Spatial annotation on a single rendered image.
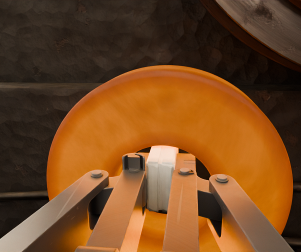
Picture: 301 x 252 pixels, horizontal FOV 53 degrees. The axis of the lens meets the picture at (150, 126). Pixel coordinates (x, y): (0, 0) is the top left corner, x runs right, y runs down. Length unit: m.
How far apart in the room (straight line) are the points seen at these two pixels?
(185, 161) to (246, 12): 0.13
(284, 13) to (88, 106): 0.17
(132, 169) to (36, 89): 0.27
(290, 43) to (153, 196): 0.17
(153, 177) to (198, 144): 0.03
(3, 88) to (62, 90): 0.08
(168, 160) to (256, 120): 0.05
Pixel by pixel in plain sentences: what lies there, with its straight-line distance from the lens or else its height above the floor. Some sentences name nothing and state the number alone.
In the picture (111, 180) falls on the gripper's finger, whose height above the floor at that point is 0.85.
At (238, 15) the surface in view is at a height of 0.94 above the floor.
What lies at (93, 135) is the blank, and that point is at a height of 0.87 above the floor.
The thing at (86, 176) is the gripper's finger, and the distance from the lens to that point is 0.16.
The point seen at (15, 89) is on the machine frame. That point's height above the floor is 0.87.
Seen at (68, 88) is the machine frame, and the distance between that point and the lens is 0.39.
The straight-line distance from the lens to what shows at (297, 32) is 0.27.
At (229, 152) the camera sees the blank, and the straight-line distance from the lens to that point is 0.18.
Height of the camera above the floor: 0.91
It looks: 14 degrees down
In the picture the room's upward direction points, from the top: straight up
